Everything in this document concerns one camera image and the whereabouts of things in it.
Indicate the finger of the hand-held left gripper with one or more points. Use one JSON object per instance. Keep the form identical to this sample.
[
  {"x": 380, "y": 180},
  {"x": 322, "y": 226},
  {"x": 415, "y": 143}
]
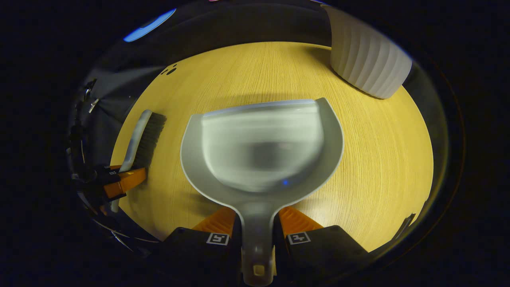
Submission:
[{"x": 129, "y": 181}]

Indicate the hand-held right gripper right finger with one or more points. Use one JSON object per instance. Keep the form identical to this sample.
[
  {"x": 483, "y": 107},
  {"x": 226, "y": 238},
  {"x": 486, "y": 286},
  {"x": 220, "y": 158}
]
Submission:
[{"x": 322, "y": 251}]

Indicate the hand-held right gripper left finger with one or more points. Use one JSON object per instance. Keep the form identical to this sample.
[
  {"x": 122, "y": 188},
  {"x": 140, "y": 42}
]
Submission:
[{"x": 199, "y": 255}]

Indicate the small white broom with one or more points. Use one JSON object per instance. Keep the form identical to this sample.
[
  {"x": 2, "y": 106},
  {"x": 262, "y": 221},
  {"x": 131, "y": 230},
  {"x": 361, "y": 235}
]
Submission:
[{"x": 149, "y": 135}]

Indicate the white plastic dustpan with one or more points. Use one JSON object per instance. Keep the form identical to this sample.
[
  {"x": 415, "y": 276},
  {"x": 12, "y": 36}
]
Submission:
[{"x": 263, "y": 151}]

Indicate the white ribbed garbage bin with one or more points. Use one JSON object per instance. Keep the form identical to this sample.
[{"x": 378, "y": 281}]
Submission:
[{"x": 366, "y": 59}]

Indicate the small metal clip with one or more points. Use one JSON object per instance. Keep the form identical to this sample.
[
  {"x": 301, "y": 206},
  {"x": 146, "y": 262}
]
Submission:
[{"x": 93, "y": 105}]

